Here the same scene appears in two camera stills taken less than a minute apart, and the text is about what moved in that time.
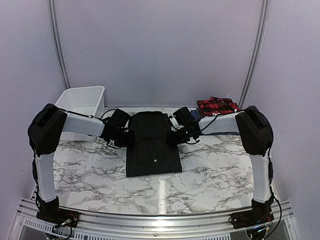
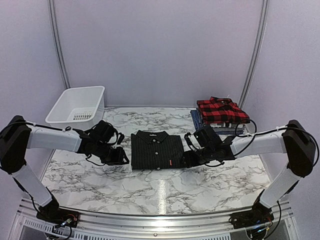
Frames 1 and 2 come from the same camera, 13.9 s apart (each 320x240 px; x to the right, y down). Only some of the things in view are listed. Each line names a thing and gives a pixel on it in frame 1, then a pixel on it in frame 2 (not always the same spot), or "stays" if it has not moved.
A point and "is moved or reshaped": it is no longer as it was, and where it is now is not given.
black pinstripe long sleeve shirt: (152, 149) is moved or reshaped
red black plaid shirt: (216, 106) stays
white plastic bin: (87, 100) stays
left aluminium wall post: (51, 4) stays
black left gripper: (130, 142) → (118, 159)
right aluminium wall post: (261, 30) stays
